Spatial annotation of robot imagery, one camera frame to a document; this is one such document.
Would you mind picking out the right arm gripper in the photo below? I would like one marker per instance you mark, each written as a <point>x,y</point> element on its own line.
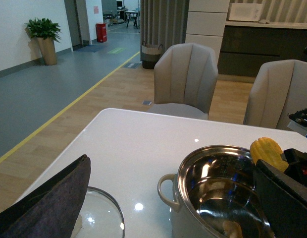
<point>283,196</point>

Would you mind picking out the white tall cabinet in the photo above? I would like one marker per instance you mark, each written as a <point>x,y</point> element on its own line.
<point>206,23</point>

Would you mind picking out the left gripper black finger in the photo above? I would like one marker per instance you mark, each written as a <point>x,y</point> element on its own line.
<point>51,210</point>

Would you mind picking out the beige chair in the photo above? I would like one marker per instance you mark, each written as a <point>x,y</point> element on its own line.
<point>184,81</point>
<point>280,89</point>

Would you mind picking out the yellow corn cob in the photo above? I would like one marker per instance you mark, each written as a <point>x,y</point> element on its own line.
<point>268,150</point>

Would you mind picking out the right beige chair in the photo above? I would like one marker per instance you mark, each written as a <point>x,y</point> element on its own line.
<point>280,89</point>

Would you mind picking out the glass pot lid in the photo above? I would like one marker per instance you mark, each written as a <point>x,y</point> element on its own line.
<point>100,216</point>

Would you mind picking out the red box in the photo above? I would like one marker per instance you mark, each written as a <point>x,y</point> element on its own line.
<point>101,32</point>

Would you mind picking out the dark kitchen counter cabinet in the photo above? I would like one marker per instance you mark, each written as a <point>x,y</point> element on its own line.
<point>246,48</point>

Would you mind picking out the left beige chair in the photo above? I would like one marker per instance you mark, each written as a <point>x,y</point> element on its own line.
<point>184,81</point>

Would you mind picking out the background desk table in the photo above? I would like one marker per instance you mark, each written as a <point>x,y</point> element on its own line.
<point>132,15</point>

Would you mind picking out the woven laundry basket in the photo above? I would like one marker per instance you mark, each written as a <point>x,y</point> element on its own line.
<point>150,55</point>

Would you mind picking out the potted green plant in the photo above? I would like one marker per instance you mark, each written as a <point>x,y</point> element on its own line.
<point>46,34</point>

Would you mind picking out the white microwave oven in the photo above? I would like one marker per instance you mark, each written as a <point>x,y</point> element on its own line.
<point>248,12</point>

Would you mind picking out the grey curtain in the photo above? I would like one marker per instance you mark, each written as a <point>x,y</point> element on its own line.
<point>163,22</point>

